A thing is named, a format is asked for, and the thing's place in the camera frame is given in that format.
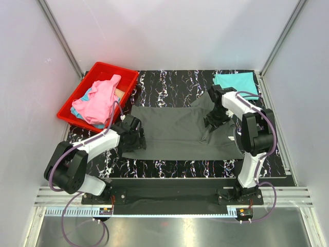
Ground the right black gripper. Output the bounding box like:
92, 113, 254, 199
203, 106, 230, 134

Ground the dark grey t-shirt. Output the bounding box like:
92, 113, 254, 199
122, 93, 244, 161

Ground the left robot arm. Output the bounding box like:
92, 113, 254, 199
44, 114, 147, 204

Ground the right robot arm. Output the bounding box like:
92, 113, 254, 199
204, 85, 277, 204

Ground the folded teal t-shirt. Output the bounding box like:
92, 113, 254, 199
213, 72, 258, 95

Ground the pink t-shirt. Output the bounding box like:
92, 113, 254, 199
71, 75, 124, 125

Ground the red plastic bin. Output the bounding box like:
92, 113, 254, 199
57, 62, 139, 132

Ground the right aluminium frame post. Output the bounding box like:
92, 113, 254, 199
259, 0, 309, 77

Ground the aluminium frame post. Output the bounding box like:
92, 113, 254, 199
36, 0, 84, 80
259, 0, 309, 77

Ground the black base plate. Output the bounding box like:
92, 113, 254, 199
82, 178, 264, 217

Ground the aluminium cross rail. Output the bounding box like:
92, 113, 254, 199
24, 184, 328, 246

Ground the left aluminium frame post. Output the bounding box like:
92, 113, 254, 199
36, 0, 84, 80

